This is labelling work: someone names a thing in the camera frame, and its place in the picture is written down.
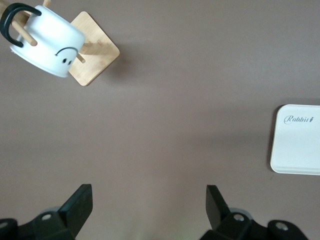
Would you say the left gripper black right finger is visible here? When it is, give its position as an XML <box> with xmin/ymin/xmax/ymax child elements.
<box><xmin>199</xmin><ymin>184</ymin><xmax>309</xmax><ymax>240</ymax></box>

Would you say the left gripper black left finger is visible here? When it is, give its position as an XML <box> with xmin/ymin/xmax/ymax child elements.
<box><xmin>0</xmin><ymin>183</ymin><xmax>94</xmax><ymax>240</ymax></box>

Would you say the white cup black handle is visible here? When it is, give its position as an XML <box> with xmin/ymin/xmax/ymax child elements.
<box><xmin>0</xmin><ymin>2</ymin><xmax>87</xmax><ymax>79</ymax></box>

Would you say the wooden cup rack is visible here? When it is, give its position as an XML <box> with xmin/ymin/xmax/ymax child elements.
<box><xmin>0</xmin><ymin>0</ymin><xmax>121</xmax><ymax>87</ymax></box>

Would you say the cream plastic tray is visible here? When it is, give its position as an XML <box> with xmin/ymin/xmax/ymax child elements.
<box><xmin>269</xmin><ymin>103</ymin><xmax>320</xmax><ymax>175</ymax></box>

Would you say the brown table mat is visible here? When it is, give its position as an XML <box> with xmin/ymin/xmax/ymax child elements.
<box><xmin>0</xmin><ymin>0</ymin><xmax>320</xmax><ymax>240</ymax></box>

